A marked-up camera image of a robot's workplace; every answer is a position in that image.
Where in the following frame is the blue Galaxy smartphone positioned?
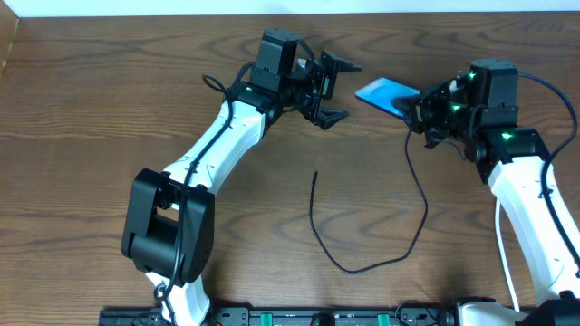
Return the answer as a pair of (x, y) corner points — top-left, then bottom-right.
(354, 78), (420, 120)

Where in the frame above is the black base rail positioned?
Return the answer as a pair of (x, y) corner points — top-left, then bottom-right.
(97, 305), (459, 326)

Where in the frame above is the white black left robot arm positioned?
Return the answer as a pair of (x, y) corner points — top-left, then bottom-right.
(121, 28), (360, 325)

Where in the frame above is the brown wooden side panel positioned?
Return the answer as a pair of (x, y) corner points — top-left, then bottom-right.
(0, 1), (20, 73)

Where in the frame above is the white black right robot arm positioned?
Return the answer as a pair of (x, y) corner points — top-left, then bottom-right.
(391, 59), (579, 325)

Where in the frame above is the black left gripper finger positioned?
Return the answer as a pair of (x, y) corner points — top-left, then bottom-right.
(320, 51), (363, 75)
(314, 108), (350, 130)

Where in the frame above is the black charger cable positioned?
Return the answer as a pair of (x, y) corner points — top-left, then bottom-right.
(309, 129), (430, 275)

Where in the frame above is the white power strip cord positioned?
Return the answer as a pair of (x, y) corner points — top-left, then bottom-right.
(493, 198), (522, 313)

